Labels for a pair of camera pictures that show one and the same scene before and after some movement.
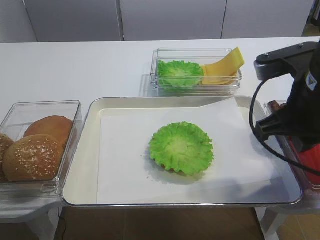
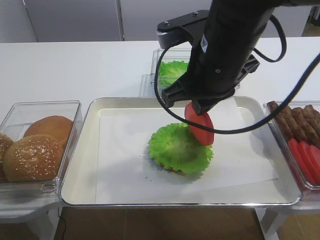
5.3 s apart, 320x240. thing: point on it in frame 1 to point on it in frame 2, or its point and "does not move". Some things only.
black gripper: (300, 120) to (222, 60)
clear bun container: (37, 140) does not move
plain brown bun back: (58, 127) does not move
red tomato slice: (310, 158) to (300, 160)
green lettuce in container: (179, 74) does not move
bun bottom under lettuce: (172, 169) does not move
